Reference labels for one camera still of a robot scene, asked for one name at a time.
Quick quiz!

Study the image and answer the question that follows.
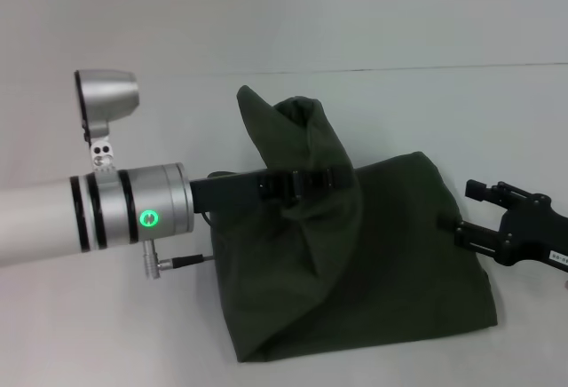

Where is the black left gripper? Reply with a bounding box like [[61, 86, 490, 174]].
[[189, 163, 357, 220]]

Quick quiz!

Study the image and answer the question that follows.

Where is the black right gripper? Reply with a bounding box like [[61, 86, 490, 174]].
[[436, 178, 568, 268]]

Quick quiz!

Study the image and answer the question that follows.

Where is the dark green FREE t-shirt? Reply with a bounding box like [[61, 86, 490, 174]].
[[208, 83, 497, 353]]

